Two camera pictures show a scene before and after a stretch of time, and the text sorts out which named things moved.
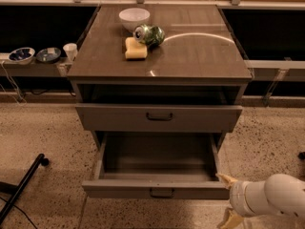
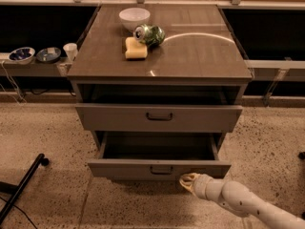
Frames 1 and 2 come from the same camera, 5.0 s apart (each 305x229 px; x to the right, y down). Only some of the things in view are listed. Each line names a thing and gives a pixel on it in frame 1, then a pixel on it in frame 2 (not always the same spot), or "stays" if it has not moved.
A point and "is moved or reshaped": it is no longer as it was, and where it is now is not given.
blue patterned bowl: [22, 55] stays
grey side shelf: [34, 68] stays
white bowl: [133, 17] stays
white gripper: [236, 196] -> [201, 185]
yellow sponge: [134, 50] stays
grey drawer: [156, 166] is moved or reshaped
